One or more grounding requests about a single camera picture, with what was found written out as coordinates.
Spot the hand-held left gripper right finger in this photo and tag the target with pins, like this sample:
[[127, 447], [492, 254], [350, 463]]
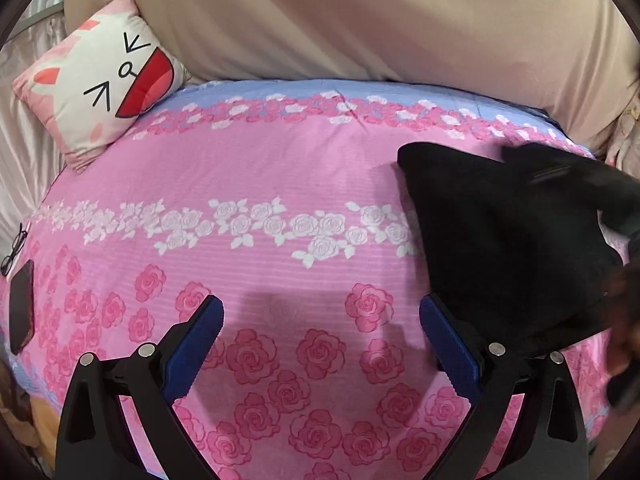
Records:
[[450, 342]]

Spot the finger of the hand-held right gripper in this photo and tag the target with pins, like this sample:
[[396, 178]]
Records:
[[625, 385]]

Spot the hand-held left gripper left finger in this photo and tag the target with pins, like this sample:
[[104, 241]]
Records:
[[192, 345]]

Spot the black pants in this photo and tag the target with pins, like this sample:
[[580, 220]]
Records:
[[500, 240]]

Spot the pink rose print bed sheet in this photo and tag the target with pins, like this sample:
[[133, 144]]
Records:
[[300, 220]]

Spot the black smartphone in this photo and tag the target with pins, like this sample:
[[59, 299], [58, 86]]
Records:
[[21, 307]]

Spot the cat face pillow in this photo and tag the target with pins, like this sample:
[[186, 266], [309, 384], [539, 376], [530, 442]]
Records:
[[100, 75]]

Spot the beige padded headboard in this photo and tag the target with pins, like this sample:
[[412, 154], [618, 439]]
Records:
[[400, 15]]

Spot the black frame glasses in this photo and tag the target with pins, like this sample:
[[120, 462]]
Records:
[[15, 247]]

